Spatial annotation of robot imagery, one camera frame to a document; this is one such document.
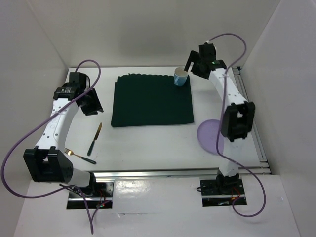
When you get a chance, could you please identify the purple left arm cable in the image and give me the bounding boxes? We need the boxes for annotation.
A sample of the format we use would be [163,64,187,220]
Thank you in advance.
[1,59,102,235]

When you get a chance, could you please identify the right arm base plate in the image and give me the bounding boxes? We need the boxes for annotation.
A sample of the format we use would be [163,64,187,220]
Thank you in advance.
[196,179,247,207]

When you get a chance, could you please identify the aluminium right side rail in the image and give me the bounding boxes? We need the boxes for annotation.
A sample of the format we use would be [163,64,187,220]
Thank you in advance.
[232,67,269,168]

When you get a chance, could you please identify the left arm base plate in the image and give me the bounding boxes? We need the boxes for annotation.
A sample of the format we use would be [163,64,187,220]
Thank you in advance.
[59,179,115,210]

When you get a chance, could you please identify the dark green cloth placemat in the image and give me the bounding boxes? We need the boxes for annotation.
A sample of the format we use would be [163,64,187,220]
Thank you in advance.
[111,74,195,127]

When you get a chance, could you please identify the blue mug white inside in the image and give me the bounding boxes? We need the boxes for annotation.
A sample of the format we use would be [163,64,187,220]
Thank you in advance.
[174,67,188,87]

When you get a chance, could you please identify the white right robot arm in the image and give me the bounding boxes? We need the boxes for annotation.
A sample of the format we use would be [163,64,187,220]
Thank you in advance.
[185,42,255,194]

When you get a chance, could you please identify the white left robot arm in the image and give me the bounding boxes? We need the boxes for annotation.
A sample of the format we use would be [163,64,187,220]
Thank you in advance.
[23,72,103,197]

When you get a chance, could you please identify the gold fork green handle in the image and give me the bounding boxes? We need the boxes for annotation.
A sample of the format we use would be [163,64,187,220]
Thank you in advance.
[64,148,97,165]

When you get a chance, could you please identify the aluminium rail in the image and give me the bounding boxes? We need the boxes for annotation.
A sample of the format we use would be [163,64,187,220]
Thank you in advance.
[232,67,269,168]
[39,165,270,180]

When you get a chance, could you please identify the aluminium front rail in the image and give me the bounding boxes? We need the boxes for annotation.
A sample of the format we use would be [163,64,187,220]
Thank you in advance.
[39,165,270,180]

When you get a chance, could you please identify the lilac plate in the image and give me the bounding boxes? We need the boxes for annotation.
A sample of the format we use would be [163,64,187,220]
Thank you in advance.
[197,119,220,155]

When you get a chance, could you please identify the gold knife green handle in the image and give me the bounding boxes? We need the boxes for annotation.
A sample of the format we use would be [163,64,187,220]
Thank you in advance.
[87,123,102,156]

